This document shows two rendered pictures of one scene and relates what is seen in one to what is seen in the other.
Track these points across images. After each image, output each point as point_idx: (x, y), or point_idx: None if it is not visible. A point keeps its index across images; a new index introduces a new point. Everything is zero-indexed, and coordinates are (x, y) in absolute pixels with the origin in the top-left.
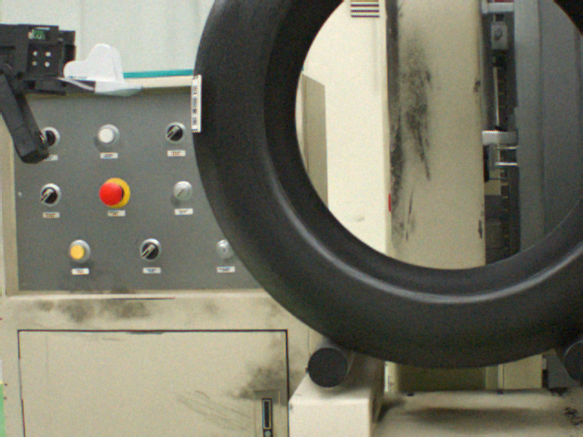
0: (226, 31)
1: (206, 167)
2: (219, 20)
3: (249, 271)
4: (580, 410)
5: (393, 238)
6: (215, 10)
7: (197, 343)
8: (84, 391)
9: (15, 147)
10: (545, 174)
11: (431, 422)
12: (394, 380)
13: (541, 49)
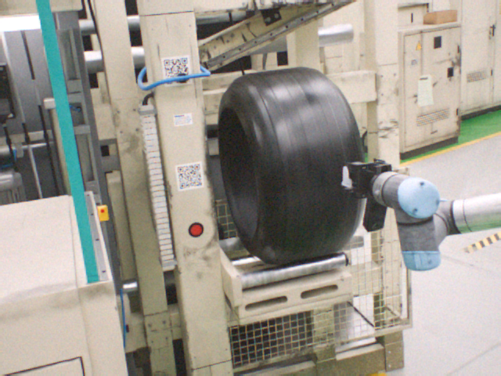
0: (362, 146)
1: (361, 201)
2: (358, 142)
3: (347, 238)
4: (254, 264)
5: (218, 240)
6: (355, 139)
7: None
8: None
9: (383, 222)
10: (109, 209)
11: None
12: (224, 302)
13: (99, 146)
